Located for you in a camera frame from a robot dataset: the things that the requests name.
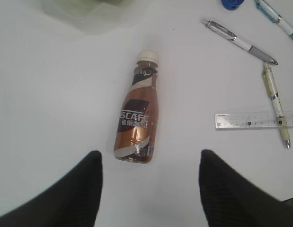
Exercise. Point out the cream yellow ballpoint pen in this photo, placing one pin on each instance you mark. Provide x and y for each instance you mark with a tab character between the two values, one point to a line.
272	93

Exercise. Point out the pale green wavy glass bowl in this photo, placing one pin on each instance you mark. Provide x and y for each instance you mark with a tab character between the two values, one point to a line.
88	16

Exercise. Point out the clear plastic ruler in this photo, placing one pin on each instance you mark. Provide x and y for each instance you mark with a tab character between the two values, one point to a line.
252	121

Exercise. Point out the blue pencil sharpener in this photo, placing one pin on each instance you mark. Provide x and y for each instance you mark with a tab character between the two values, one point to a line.
231	4

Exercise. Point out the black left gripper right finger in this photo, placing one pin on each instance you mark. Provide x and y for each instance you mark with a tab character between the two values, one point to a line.
230	200

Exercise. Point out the blue white ballpoint pen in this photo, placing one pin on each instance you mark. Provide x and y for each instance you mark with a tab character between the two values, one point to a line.
274	17

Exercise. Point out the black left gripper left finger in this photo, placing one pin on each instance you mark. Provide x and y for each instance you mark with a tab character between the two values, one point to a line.
73	201

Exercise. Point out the white grey ballpoint pen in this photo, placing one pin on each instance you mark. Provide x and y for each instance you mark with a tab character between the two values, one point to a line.
234	39

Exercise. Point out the brown coffee drink bottle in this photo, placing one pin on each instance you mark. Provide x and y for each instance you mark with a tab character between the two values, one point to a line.
139	114

